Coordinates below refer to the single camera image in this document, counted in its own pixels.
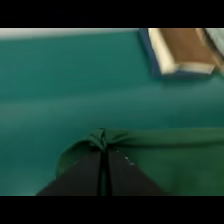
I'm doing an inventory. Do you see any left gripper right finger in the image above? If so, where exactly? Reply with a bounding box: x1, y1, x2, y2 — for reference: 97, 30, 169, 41
106, 149, 169, 197

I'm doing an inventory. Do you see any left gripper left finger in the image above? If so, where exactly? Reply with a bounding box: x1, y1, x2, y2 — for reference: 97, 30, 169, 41
35, 148, 102, 197

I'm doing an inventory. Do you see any green T-shirt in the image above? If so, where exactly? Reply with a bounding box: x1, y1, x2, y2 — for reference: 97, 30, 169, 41
55, 127, 224, 197

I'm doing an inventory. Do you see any blue garment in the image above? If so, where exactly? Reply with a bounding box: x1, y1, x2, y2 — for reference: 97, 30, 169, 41
138, 28, 215, 80

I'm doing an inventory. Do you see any pale grey garment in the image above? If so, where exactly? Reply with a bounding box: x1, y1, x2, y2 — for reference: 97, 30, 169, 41
203, 28, 224, 58

